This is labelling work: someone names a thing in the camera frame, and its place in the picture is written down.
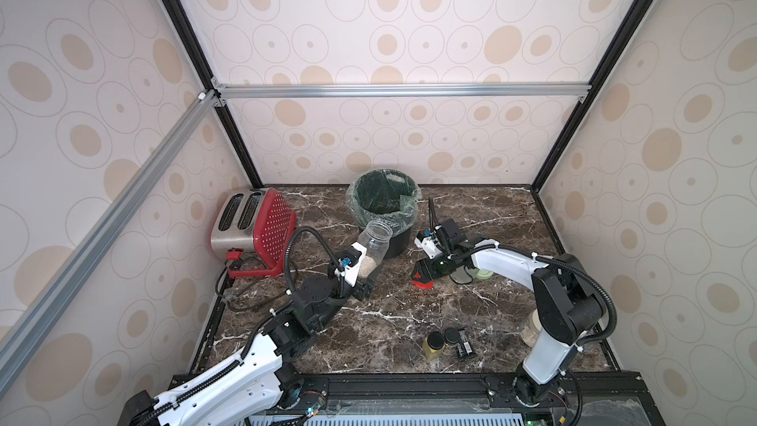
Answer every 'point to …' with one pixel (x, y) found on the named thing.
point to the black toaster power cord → (243, 302)
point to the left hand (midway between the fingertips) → (377, 255)
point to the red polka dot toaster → (252, 220)
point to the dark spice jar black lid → (451, 335)
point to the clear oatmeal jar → (463, 275)
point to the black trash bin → (398, 244)
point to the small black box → (465, 350)
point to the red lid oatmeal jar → (376, 237)
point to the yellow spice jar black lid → (433, 345)
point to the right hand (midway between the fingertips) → (430, 270)
